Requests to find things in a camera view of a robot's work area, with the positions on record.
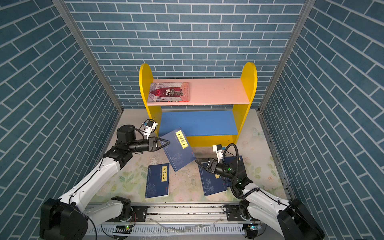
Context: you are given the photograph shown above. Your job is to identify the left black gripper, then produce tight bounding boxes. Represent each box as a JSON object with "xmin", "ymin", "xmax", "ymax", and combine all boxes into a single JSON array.
[{"xmin": 127, "ymin": 137, "xmax": 169, "ymax": 154}]

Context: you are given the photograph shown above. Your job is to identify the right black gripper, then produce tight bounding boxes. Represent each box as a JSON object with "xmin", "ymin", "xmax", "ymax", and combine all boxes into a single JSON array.
[{"xmin": 197, "ymin": 158, "xmax": 238, "ymax": 183}]

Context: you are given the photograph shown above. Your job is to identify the navy book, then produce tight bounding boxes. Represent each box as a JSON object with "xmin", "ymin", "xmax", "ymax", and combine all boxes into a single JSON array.
[
  {"xmin": 160, "ymin": 128, "xmax": 196, "ymax": 172},
  {"xmin": 198, "ymin": 166, "xmax": 228, "ymax": 197},
  {"xmin": 223, "ymin": 156, "xmax": 243, "ymax": 188},
  {"xmin": 145, "ymin": 163, "xmax": 170, "ymax": 199}
]

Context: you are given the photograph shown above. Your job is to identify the Hamlet picture book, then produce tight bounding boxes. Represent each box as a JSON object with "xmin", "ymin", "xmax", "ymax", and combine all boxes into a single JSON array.
[{"xmin": 147, "ymin": 82, "xmax": 190, "ymax": 103}]

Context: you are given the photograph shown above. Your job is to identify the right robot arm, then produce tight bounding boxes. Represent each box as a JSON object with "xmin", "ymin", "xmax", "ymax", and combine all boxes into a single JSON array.
[{"xmin": 196, "ymin": 158, "xmax": 325, "ymax": 240}]

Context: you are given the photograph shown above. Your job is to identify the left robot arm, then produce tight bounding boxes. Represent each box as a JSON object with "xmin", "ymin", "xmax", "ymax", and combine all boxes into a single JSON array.
[{"xmin": 40, "ymin": 125, "xmax": 171, "ymax": 240}]

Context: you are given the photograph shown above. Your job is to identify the yellow pink blue bookshelf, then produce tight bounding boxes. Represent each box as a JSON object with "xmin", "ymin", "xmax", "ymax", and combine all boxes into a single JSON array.
[{"xmin": 139, "ymin": 63, "xmax": 258, "ymax": 147}]

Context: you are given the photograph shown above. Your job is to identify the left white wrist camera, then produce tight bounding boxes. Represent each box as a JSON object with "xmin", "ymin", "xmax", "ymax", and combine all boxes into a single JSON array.
[{"xmin": 141, "ymin": 119, "xmax": 158, "ymax": 140}]

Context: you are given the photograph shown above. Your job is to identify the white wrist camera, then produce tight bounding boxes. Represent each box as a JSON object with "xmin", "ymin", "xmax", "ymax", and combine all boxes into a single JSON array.
[
  {"xmin": 141, "ymin": 119, "xmax": 158, "ymax": 140},
  {"xmin": 213, "ymin": 145, "xmax": 223, "ymax": 163}
]

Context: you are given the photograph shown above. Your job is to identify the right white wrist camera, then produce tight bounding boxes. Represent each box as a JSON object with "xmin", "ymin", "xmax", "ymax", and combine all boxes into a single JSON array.
[{"xmin": 213, "ymin": 145, "xmax": 223, "ymax": 163}]

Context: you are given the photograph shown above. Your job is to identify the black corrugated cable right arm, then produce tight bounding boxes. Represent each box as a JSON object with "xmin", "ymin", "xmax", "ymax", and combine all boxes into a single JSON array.
[{"xmin": 221, "ymin": 143, "xmax": 262, "ymax": 200}]

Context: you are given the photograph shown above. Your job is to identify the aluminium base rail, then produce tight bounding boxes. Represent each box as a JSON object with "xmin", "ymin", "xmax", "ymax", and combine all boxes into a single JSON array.
[{"xmin": 53, "ymin": 201, "xmax": 316, "ymax": 240}]

